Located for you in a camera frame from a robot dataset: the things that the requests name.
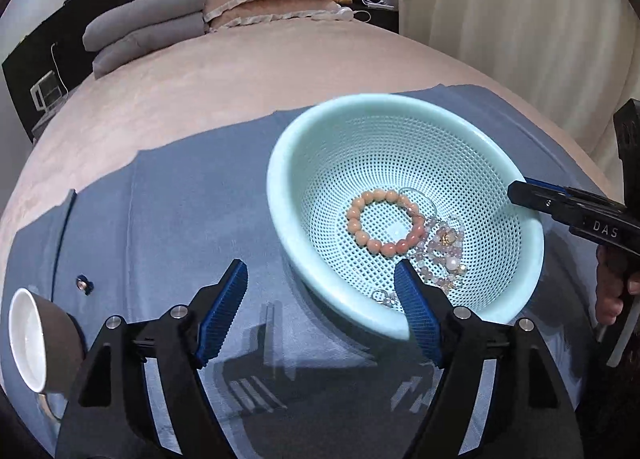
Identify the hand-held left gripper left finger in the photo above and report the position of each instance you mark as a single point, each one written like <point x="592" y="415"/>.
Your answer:
<point x="222" y="314"/>

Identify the large pearl drop earring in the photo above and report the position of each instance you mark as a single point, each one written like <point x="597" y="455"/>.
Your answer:
<point x="452" y="263"/>

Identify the white bedside device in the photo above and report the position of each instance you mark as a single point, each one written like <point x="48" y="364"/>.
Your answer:
<point x="47" y="91"/>

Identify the teal plastic basket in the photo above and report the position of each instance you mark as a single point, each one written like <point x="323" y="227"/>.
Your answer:
<point x="310" y="179"/>

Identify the thin black stick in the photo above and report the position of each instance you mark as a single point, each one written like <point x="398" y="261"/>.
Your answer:
<point x="62" y="234"/>

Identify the cream curtain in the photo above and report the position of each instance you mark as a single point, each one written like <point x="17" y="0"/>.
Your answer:
<point x="500" y="14"/>

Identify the bed with pink sheet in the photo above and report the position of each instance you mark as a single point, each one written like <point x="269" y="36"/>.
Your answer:
<point x="200" y="89"/>

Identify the silver hoop bangle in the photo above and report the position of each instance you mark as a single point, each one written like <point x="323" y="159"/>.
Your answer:
<point x="430" y="199"/>

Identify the blue cloth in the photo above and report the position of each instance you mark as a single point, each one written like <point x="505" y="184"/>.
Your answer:
<point x="200" y="199"/>

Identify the black headboard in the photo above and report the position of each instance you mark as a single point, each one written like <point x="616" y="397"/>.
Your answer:
<point x="30" y="59"/>

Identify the crystal cluster earring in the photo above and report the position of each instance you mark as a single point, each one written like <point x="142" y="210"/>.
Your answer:
<point x="384" y="297"/>

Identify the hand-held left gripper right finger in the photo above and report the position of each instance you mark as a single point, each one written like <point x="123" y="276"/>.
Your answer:
<point x="417" y="311"/>

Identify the person's right hand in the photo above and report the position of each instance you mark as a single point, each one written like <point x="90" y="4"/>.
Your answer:
<point x="606" y="289"/>

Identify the grey pillow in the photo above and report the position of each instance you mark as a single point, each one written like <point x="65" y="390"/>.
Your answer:
<point x="145" y="9"/>
<point x="150" y="46"/>

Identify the brown and white mug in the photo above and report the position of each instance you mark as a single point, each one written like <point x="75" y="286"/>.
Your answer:
<point x="30" y="339"/>

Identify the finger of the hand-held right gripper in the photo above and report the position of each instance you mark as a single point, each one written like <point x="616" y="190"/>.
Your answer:
<point x="530" y="198"/>
<point x="550" y="185"/>

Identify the small dark clip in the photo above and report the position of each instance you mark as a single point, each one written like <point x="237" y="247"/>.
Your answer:
<point x="84" y="284"/>

